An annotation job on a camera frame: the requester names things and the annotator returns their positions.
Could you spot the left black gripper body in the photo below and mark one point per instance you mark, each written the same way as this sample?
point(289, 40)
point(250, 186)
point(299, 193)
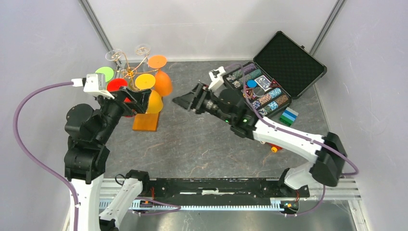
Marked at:
point(133, 107)

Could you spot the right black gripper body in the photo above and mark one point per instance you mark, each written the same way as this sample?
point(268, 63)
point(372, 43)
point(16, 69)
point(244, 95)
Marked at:
point(208, 102)

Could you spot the orange plastic wine glass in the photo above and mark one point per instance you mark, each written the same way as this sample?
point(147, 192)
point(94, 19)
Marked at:
point(163, 84)

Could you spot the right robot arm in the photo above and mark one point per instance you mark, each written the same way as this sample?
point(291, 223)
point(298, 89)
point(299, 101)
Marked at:
point(325, 161)

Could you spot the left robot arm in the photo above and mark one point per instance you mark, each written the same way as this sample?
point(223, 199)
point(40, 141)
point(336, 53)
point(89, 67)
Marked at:
point(87, 154)

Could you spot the wooden rack base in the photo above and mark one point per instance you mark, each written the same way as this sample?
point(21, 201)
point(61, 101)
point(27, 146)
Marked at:
point(146, 122)

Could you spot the red plastic wine glass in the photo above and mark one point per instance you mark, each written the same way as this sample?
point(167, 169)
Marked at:
point(117, 85)

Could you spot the green plastic wine glass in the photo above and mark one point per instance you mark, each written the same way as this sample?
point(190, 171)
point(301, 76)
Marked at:
point(107, 71)

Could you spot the clear wine glass left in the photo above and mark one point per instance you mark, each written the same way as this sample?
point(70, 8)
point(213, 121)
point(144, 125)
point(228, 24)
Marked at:
point(115, 56)

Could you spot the clear wine glass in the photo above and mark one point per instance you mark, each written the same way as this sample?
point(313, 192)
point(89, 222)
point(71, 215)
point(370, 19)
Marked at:
point(115, 56)
point(143, 50)

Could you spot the clear wine glass right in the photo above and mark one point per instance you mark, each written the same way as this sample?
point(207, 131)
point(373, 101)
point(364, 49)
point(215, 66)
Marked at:
point(143, 50)

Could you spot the black poker chip case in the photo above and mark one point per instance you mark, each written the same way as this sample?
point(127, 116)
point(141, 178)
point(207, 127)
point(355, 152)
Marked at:
point(281, 72)

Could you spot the red toy brick car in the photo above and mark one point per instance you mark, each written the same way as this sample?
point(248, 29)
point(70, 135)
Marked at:
point(275, 148)

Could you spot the blue green brick stack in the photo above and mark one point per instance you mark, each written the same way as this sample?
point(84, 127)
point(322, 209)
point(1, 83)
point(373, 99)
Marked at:
point(288, 116)

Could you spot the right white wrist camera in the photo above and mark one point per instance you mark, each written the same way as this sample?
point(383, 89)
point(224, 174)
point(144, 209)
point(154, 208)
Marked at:
point(216, 76)

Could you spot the gold wire wine glass rack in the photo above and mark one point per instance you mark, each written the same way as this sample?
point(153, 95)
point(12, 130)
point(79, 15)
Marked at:
point(129, 72)

